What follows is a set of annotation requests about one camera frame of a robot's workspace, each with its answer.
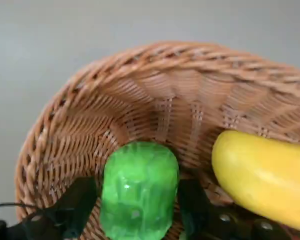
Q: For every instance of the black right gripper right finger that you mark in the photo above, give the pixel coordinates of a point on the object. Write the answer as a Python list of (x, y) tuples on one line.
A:
[(195, 205)]

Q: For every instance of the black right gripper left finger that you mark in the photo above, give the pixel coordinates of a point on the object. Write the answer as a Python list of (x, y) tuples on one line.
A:
[(73, 207)]

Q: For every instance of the brown wicker basket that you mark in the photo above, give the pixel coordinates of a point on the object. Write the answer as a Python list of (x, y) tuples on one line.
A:
[(165, 100)]

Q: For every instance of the yellow mango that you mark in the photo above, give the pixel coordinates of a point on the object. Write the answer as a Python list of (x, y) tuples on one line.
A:
[(265, 175)]

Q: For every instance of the green apple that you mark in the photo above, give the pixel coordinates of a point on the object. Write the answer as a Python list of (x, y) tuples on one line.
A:
[(140, 192)]

